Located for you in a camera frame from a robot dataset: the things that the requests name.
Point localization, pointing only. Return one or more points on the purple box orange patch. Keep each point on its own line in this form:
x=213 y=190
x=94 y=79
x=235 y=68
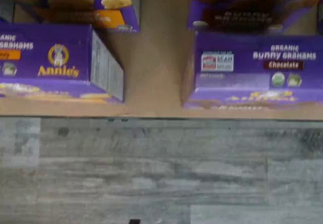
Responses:
x=50 y=57
x=63 y=2

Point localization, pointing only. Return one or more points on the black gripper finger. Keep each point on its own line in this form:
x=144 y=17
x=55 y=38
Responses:
x=134 y=222

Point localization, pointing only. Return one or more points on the brown wooden shelf board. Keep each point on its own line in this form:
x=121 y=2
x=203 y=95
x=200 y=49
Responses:
x=161 y=57

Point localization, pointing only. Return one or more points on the purple box brown patch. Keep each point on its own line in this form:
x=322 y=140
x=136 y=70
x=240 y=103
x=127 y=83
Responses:
x=252 y=4
x=252 y=62

